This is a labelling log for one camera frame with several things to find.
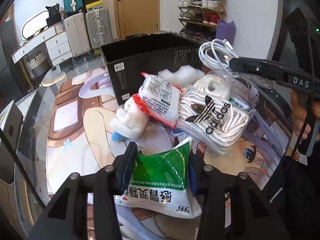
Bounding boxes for white drawer desk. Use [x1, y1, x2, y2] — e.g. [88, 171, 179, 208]
[11, 22, 73, 67]

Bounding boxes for person right hand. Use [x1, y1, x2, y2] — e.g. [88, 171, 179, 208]
[291, 89, 320, 135]

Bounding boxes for adidas shoelace bag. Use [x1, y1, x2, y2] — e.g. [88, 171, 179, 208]
[176, 74, 255, 154]

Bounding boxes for silver suitcase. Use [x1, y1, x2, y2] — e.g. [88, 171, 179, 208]
[85, 7, 113, 49]

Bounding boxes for woven laundry basket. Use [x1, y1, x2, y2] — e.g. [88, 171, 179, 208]
[27, 51, 50, 77]

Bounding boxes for red-edged white packet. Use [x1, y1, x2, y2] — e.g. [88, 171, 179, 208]
[132, 73, 181, 128]

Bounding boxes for wooden door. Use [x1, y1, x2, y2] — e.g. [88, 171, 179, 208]
[113, 0, 160, 40]

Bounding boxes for oval mirror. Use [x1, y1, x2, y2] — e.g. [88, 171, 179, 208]
[21, 10, 49, 40]

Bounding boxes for purple bag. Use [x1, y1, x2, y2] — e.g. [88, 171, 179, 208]
[215, 19, 236, 44]

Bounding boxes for black cardboard box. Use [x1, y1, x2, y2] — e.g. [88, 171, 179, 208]
[100, 33, 202, 105]

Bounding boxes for wooden shoe rack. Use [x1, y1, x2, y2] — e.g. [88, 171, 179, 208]
[178, 0, 226, 41]

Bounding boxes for black bag on desk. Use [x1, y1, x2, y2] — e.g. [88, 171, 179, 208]
[46, 3, 61, 28]

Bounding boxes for white foam piece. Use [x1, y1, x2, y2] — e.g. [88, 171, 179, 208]
[158, 65, 205, 87]

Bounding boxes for white plush toy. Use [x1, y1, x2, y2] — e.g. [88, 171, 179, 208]
[110, 97, 150, 141]

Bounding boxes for white suitcase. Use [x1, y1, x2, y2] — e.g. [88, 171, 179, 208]
[64, 12, 91, 57]

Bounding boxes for white cable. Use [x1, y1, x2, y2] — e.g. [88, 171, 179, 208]
[198, 38, 251, 79]

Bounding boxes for green medicine packet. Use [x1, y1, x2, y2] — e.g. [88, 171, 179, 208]
[114, 137, 201, 219]

